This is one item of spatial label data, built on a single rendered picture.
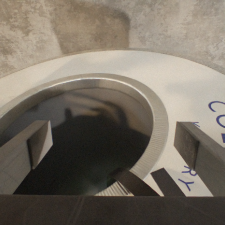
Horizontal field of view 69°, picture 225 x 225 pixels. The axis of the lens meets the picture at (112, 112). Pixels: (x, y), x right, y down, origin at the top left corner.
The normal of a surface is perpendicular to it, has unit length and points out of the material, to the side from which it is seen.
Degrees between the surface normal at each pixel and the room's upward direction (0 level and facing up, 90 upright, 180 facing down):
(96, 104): 2
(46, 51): 0
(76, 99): 18
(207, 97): 90
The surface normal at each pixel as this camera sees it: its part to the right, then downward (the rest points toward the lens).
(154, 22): -0.12, 0.65
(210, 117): -0.13, -0.76
